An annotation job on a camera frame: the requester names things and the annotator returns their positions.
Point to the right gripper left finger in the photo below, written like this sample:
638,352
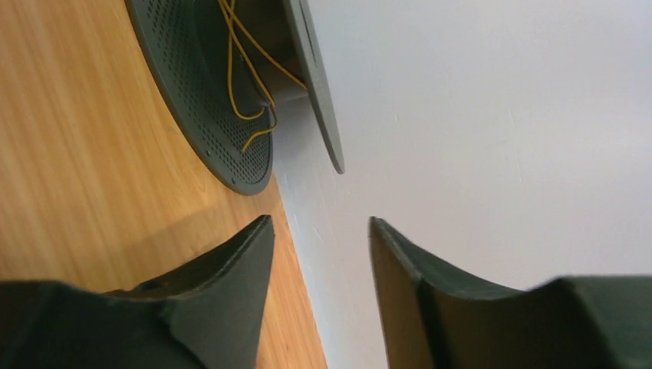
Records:
207,313

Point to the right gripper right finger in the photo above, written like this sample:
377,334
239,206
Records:
436,315

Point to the dark grey cable spool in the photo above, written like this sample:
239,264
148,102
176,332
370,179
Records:
224,67

